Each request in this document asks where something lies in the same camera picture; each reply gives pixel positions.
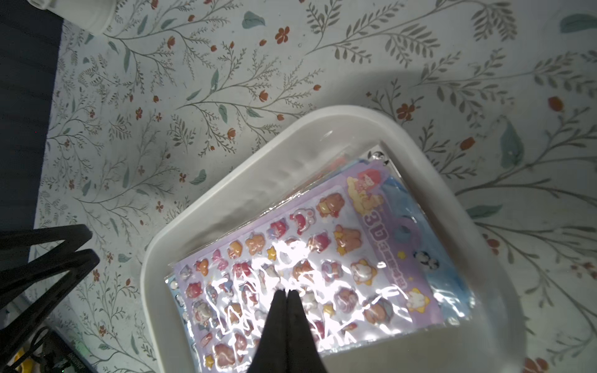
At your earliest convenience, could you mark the blue sticker sheet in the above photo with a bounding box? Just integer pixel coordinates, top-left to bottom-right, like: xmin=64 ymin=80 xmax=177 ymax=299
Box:
xmin=371 ymin=159 xmax=474 ymax=326

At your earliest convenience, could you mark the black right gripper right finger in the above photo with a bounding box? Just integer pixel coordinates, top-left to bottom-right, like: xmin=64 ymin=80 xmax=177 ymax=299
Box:
xmin=286 ymin=290 xmax=326 ymax=373

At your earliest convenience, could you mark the pink 3D sticker sheet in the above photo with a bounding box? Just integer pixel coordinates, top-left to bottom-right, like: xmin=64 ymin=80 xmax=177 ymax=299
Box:
xmin=169 ymin=161 xmax=445 ymax=372

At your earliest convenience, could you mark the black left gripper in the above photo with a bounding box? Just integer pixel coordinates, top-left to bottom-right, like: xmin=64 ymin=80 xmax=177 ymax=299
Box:
xmin=1 ymin=225 xmax=100 ymax=368

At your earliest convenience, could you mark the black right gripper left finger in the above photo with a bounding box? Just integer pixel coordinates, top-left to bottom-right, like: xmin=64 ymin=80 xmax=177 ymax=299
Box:
xmin=247 ymin=290 xmax=287 ymax=373

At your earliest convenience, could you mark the white plastic storage tray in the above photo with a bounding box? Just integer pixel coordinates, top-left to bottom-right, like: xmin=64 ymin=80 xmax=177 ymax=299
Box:
xmin=141 ymin=106 xmax=526 ymax=372

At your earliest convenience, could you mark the cream metal pen bucket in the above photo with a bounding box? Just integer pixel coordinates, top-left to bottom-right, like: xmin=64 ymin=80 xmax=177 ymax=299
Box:
xmin=28 ymin=0 xmax=118 ymax=36

